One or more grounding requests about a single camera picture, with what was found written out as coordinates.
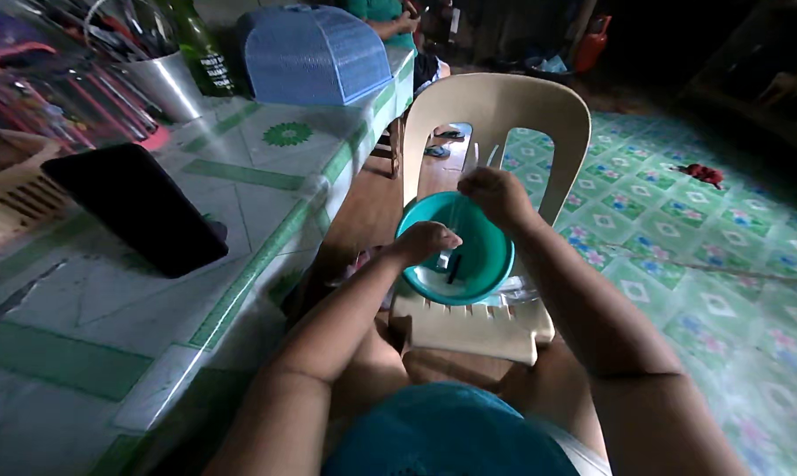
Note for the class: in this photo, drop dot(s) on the person's right hand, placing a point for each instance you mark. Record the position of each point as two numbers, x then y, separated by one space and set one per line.
504 198

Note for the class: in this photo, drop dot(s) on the person's left hand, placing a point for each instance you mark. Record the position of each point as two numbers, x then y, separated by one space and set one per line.
419 242

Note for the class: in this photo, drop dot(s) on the person's left fingers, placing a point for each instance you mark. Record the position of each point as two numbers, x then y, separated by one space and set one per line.
450 239

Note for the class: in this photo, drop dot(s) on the person's right fingers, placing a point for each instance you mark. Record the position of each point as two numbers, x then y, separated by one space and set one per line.
472 182

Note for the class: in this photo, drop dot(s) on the person's left forearm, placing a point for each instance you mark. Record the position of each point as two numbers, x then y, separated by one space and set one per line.
319 350

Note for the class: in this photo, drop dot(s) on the person's right forearm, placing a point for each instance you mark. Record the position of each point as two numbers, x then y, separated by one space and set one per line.
610 330

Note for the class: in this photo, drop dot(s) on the black stick-shaped object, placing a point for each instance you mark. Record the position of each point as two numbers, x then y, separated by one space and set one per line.
454 270

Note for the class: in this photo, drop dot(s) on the teal plastic basin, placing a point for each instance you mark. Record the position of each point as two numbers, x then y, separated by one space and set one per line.
491 248

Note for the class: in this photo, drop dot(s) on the blue slipper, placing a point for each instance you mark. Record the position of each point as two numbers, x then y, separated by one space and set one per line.
437 152

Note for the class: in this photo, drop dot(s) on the dark slipper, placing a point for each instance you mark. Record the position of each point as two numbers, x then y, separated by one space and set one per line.
450 135

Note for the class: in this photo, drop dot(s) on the clear plastic packaging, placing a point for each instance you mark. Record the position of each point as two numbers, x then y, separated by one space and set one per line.
516 291

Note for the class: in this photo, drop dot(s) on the beige plastic chair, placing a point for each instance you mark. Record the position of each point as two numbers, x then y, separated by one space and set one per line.
497 92

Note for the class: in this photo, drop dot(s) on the dark tub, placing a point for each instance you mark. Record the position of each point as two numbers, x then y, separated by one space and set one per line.
549 71

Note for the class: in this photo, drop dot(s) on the red gas cylinder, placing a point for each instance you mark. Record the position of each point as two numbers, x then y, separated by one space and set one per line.
592 47

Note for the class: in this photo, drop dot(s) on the person's legs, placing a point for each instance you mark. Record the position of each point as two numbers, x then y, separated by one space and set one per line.
553 387

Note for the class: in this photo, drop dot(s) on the blue mesh food cover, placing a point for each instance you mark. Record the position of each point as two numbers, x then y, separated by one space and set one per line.
306 56

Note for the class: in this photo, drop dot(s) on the green and white tablecloth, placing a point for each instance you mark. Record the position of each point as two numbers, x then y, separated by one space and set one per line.
239 149

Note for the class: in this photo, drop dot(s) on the red cloth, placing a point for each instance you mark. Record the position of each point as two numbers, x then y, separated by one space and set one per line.
703 174

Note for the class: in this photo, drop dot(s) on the green floral floor mat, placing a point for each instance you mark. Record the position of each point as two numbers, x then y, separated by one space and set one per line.
702 251

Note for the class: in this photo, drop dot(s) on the green glass bottle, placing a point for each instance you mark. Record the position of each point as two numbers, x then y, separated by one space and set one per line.
203 56

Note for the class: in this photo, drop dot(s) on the black tablet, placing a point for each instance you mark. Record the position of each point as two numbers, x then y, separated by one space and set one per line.
137 210

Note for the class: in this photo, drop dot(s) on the silver metal bucket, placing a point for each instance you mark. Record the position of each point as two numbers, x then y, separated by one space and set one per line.
167 86

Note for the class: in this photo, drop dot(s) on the pile of utensils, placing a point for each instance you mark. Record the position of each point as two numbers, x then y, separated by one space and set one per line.
144 30

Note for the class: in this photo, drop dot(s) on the pink clear plastic rack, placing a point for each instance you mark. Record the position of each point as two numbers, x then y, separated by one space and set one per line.
61 99

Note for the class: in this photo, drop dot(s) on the beige plastic basket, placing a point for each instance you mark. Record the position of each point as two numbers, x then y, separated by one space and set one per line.
15 178

